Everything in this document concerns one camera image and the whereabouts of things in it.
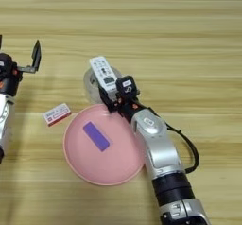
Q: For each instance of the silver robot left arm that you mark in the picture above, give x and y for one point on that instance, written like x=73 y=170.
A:
x=4 y=124

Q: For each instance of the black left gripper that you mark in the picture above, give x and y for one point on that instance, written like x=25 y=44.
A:
x=11 y=82

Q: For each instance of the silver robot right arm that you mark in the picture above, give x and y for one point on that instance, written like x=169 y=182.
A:
x=164 y=153

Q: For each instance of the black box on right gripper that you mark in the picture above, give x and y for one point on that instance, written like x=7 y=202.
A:
x=127 y=88

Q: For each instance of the clear plastic cup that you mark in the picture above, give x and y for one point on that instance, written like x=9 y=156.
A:
x=91 y=90

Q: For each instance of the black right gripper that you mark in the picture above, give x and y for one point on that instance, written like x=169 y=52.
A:
x=129 y=107

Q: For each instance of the white remote control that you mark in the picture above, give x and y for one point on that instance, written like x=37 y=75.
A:
x=102 y=71

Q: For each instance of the red and white small box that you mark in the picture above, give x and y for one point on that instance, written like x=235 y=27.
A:
x=57 y=114

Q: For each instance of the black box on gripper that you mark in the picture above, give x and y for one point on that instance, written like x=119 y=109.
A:
x=5 y=64
x=127 y=88

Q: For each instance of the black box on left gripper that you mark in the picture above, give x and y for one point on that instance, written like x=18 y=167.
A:
x=5 y=64

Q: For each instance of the purple rectangular block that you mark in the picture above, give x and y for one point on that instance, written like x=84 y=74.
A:
x=96 y=136

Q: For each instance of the pink round plate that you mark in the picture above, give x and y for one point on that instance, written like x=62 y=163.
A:
x=107 y=165

